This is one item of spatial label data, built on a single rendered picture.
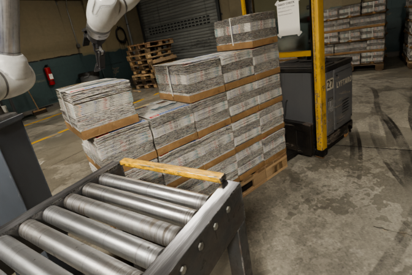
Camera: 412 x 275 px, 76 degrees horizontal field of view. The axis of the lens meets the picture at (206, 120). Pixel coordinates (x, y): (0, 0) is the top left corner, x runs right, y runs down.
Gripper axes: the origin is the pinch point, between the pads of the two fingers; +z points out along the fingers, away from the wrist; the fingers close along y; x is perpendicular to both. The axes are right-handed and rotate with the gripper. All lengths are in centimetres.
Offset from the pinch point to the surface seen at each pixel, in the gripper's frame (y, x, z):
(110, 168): 52, -16, -16
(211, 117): 46, 60, 19
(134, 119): 32.2, 10.5, 11.3
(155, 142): 47, 19, 19
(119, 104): 23.4, 5.2, 7.8
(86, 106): 20.5, -9.8, 6.4
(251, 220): 118, 62, 31
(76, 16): -454, 209, 628
